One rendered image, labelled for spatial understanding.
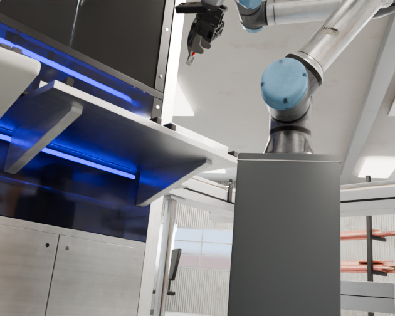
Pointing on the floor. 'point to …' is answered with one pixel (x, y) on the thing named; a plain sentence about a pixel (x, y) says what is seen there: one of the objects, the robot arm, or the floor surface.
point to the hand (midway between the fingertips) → (191, 51)
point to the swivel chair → (173, 268)
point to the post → (150, 259)
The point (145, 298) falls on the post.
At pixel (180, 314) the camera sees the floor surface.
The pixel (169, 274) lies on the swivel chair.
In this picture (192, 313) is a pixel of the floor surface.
